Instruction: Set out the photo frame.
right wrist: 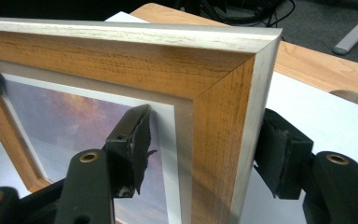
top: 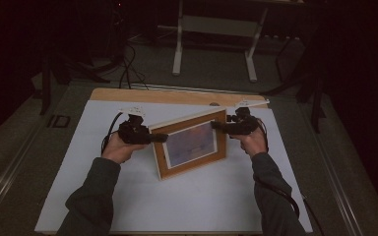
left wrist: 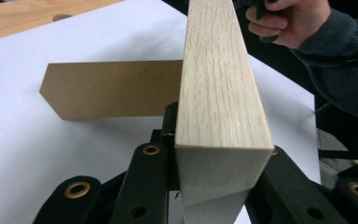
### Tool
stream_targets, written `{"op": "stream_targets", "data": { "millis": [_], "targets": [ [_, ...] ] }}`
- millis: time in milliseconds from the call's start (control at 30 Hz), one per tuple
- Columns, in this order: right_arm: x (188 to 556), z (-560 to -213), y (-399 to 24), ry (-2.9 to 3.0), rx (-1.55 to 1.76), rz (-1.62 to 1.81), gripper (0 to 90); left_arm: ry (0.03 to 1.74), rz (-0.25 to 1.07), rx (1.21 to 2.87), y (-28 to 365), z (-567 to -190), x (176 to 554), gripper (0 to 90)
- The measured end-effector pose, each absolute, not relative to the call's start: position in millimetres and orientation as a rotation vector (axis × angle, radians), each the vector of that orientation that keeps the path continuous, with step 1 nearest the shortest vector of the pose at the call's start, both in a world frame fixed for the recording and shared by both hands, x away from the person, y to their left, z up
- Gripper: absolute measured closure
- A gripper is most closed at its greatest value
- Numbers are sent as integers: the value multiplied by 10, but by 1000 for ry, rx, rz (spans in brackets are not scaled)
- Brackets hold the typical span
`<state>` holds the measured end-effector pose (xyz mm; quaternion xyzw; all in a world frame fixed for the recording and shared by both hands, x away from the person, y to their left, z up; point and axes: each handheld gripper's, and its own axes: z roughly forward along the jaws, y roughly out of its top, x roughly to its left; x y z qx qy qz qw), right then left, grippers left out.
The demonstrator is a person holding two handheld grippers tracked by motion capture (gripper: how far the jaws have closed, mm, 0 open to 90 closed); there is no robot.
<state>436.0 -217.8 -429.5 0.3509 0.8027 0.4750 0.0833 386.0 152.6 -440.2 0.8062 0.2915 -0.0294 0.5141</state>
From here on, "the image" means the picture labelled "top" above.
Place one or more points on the person's left hand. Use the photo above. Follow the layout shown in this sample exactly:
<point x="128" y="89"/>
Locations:
<point x="118" y="150"/>

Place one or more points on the black floor socket box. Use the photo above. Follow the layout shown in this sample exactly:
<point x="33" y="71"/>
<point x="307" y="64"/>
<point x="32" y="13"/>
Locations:
<point x="59" y="121"/>

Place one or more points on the person's right hand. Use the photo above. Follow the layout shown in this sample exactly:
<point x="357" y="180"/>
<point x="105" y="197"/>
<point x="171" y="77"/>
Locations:
<point x="254" y="144"/>

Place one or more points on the wooden picture frame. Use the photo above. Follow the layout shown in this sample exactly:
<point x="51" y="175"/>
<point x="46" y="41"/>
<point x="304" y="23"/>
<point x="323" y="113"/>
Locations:
<point x="190" y="144"/>

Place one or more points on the white metal stand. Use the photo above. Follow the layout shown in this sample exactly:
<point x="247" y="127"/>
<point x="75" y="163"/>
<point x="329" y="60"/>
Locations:
<point x="218" y="26"/>

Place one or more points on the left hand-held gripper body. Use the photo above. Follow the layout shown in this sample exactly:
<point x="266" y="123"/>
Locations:
<point x="134" y="132"/>

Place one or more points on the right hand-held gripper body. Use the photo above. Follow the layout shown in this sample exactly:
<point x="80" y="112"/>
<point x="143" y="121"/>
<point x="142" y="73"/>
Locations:
<point x="244" y="126"/>

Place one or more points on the dark metal stand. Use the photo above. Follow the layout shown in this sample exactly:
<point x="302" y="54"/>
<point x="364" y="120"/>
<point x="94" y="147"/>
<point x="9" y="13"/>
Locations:
<point x="46" y="91"/>
<point x="316" y="98"/>

